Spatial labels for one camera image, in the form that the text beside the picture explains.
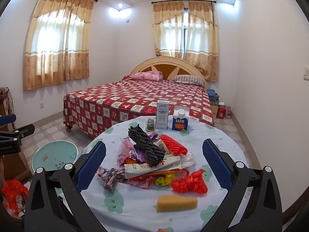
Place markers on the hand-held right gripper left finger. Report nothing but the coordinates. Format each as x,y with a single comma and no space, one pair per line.
93,164

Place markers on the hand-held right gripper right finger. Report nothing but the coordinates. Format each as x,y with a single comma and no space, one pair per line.
216,162

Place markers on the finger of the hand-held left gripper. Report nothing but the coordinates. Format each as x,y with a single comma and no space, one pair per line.
24,130
8,120

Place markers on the pink plastic bag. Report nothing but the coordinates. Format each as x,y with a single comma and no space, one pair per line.
125,149

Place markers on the teal round trash bin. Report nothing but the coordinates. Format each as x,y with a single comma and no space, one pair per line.
55,154

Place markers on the red foam net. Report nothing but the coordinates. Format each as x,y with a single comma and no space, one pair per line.
172,143

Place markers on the yellow plastic bag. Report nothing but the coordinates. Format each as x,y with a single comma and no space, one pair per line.
164,180

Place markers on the brown wooden cabinet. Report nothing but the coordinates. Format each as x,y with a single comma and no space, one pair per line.
14,166

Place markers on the checked cloth scrap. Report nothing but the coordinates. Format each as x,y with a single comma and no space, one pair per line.
108,178

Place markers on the red plastic bag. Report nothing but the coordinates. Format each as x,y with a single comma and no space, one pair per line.
188,182

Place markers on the red floor bag with box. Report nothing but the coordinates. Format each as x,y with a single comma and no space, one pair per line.
13,193

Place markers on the purple wrapper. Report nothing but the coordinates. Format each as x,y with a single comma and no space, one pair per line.
138,156

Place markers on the red gift box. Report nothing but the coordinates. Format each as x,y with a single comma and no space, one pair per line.
221,113

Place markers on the long white wrapper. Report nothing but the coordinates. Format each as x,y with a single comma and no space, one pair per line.
144,168

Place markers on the blue and white carton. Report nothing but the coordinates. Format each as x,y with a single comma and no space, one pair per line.
179,122

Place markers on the dark grey foam net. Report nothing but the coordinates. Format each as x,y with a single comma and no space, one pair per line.
144,145

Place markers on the small cardboard box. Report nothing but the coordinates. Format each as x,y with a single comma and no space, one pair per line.
214,106

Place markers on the yellow sponge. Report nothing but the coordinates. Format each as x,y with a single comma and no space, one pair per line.
176,202

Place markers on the cloud-print tablecloth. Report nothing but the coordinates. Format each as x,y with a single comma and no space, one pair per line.
135,212

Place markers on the stack of blue items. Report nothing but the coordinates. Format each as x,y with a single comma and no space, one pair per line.
213,94

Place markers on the small dark packet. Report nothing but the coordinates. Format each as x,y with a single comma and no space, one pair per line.
151,125

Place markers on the tall white carton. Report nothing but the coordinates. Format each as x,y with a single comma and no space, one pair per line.
163,114

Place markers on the bed with red quilt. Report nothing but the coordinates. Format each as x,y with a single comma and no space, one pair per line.
135,96

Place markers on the wide beige curtain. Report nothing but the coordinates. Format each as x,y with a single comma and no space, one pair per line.
58,53

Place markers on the striped pillow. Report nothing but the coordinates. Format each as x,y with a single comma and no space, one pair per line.
189,79

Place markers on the pink pillow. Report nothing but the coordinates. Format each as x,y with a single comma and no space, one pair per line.
147,76

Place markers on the cream wooden bed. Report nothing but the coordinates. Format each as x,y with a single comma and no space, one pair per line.
166,67

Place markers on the long beige curtain panel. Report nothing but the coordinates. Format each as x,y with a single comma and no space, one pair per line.
201,41

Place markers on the narrow beige curtain panel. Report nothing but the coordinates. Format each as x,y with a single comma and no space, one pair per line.
167,33

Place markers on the white light switch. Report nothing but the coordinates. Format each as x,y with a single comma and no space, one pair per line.
307,74

